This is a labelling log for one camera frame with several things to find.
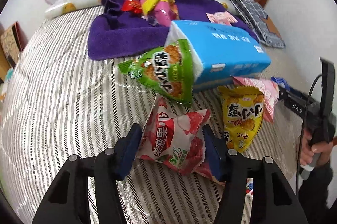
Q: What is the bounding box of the small blue snack packet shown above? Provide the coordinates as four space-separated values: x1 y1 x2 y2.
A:
271 77 290 91

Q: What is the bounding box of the pink strawberry snack bag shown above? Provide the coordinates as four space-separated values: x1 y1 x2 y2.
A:
232 76 281 124

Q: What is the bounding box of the yellow snack bag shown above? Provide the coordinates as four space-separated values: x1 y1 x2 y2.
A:
218 86 265 153

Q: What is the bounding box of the red white lychee snack bag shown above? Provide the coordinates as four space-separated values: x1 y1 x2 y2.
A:
136 95 210 175

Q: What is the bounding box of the blue tissue pack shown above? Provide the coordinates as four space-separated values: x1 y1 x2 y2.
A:
165 20 271 92

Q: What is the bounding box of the green snack bag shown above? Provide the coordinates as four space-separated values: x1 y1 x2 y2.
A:
118 39 194 107

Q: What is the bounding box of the pink yellow chip bag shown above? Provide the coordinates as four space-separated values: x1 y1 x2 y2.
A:
140 0 180 27

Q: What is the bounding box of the person's right hand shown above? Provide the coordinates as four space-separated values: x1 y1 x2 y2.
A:
300 129 336 167

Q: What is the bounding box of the grey plaid fabric bag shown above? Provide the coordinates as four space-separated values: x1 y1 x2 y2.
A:
230 0 286 48

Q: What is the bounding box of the pink wafer packet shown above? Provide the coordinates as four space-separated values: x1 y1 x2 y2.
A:
206 11 238 26

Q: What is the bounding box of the purple towel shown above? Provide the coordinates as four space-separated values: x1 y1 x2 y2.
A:
87 0 260 61

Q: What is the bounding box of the small red snack packet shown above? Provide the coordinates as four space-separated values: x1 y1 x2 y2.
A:
121 0 143 15

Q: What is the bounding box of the black cable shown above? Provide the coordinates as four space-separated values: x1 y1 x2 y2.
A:
295 73 323 196

